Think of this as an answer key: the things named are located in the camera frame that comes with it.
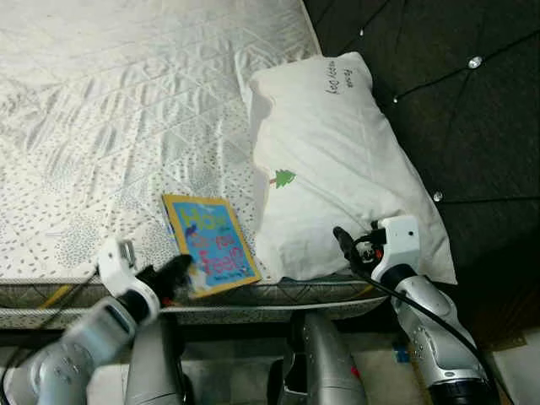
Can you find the white quilted mattress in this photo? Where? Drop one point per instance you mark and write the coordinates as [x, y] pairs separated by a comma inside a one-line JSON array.
[[126, 101]]

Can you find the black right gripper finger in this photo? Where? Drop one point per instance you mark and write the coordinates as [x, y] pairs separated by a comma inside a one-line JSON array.
[[346, 245]]

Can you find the dark bed frame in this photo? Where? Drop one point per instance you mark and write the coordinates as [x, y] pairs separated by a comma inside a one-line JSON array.
[[228, 333]]

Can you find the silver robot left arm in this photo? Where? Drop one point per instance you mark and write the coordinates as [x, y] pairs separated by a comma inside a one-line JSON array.
[[84, 337]]

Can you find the yellow and blue children's book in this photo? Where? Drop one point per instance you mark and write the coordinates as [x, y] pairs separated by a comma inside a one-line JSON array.
[[211, 245]]

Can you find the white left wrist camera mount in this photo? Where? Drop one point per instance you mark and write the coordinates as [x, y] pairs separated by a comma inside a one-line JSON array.
[[114, 266]]

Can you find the white pillow with tree print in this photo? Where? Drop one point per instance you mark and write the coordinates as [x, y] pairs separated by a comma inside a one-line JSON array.
[[337, 152]]

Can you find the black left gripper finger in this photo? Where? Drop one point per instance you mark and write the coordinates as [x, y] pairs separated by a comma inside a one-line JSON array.
[[179, 270]]

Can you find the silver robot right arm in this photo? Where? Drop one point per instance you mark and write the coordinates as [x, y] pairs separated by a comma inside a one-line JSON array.
[[430, 337]]

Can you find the silver robot left leg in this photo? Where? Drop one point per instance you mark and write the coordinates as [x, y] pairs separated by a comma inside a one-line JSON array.
[[156, 363]]

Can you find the silver robot right leg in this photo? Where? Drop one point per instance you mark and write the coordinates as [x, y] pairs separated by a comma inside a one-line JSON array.
[[321, 363]]

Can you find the black tufted headboard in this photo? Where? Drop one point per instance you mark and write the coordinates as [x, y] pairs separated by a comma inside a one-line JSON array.
[[472, 126]]

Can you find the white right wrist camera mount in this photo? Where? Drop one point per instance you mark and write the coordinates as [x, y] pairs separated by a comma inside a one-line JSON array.
[[401, 240]]

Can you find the silver robot leg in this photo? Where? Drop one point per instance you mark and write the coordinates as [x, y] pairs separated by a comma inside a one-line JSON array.
[[321, 363], [156, 363]]

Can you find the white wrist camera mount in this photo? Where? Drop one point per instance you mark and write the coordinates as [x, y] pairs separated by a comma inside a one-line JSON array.
[[114, 266], [401, 240]]

